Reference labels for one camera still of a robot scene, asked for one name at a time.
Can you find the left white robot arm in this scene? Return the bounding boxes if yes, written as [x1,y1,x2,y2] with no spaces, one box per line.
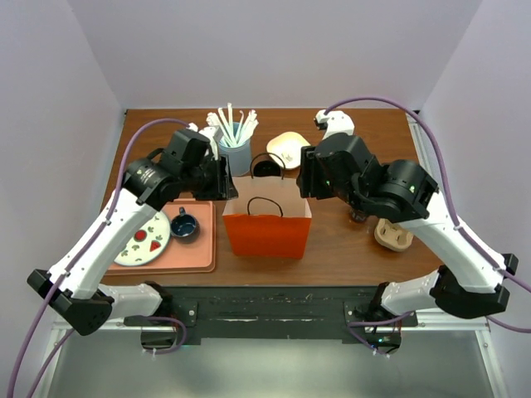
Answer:
[27,156,237,336]

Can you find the cream square bowl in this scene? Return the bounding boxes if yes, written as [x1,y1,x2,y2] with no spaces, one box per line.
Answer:
[266,131,310,170]

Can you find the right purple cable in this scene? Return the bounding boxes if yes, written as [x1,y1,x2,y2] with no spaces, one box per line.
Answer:
[325,97,531,356]

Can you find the brown takeout coffee cup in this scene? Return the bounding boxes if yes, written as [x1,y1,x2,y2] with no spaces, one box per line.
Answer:
[350,208,371,224]

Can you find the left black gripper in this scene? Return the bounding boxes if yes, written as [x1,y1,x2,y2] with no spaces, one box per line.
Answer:
[182,153,239,201]

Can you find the pink plastic tray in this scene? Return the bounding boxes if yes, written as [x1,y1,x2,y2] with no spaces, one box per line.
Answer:
[106,199,216,276]

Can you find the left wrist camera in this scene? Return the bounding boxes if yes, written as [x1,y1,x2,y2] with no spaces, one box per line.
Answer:
[158,129,217,177]

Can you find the blue straw holder cup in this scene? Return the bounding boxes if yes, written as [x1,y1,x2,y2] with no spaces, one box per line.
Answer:
[218,138,252,177]

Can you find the cardboard cup carrier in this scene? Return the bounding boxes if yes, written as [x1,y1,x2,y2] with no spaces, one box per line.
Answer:
[373,218,413,252]

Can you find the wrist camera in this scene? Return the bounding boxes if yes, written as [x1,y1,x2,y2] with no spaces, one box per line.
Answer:
[314,109,355,141]
[158,129,217,177]

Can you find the orange paper gift bag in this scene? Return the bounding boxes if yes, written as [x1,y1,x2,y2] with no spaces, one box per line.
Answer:
[222,172,312,260]

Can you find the white fruit pattern plate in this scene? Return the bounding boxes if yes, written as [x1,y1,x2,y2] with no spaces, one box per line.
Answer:
[114,211,171,267]

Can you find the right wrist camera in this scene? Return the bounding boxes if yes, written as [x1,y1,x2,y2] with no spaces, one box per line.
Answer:
[314,109,355,141]

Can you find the black coffee cup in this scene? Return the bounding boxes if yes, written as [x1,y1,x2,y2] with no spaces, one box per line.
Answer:
[252,160,282,177]

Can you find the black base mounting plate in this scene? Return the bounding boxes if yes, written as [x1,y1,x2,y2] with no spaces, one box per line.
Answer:
[73,284,419,347]

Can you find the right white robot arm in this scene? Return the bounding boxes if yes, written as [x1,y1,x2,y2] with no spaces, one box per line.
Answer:
[297,133,518,326]

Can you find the white wrapped straws bundle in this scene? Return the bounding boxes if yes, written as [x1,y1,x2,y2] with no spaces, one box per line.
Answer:
[206,102,259,148]

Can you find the dark blue mug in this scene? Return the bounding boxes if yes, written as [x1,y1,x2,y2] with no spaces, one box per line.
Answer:
[170,206,200,244]

